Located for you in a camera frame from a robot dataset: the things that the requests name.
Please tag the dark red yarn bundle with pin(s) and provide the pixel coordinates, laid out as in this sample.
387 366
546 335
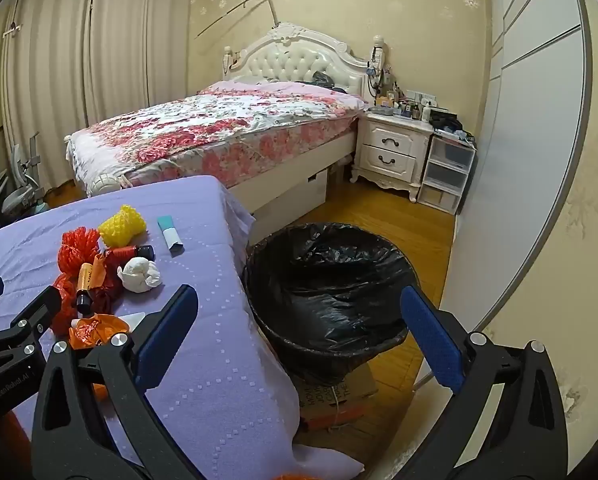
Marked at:
79 250

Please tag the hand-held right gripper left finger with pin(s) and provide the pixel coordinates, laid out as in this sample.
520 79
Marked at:
166 330

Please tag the beige curtain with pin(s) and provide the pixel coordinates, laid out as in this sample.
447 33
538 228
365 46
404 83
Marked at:
104 60

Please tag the yellow-label bottle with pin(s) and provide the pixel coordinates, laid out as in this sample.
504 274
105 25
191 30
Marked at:
85 282

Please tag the floral bedspread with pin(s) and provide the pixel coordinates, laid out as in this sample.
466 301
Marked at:
219 120

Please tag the red-label bottle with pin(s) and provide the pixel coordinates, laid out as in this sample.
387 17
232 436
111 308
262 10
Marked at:
124 253

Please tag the purple tablecloth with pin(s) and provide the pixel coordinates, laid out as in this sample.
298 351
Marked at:
204 320

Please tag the white tissue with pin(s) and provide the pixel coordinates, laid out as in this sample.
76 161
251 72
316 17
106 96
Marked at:
139 275

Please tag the grey chair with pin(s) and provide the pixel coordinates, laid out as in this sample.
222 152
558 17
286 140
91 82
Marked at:
24 185

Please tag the dark cloth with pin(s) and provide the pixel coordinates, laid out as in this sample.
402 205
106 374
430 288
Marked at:
323 78

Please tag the white nightstand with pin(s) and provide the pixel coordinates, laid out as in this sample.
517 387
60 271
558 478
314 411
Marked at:
389 155

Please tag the red foam net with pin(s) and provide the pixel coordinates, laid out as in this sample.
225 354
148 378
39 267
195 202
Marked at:
65 305

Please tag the orange plastic bag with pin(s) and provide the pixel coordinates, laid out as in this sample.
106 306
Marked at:
96 330

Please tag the fishing rod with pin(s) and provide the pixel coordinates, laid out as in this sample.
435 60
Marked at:
239 7

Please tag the cardboard box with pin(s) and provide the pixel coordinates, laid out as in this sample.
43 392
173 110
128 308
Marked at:
339 395

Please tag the group of small bottles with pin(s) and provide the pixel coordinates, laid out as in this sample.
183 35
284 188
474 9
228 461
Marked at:
399 105

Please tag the black-lined trash bin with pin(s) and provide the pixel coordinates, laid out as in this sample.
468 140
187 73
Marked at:
329 290

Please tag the dark bag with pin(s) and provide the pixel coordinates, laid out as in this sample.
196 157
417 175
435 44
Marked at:
446 122

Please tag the plastic drawer unit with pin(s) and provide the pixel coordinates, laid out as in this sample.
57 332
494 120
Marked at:
446 170

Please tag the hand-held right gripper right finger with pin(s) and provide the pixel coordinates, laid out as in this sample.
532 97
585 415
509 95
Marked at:
431 340

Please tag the red ribbon bundle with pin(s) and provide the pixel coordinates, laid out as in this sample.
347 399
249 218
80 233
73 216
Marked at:
110 290

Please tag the white wardrobe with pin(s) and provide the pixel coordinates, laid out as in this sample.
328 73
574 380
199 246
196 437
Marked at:
529 135

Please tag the white tufted bed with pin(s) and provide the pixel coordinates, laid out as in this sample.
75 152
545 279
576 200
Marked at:
289 55

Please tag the orange cloth piece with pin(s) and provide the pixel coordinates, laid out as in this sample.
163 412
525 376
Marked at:
99 272

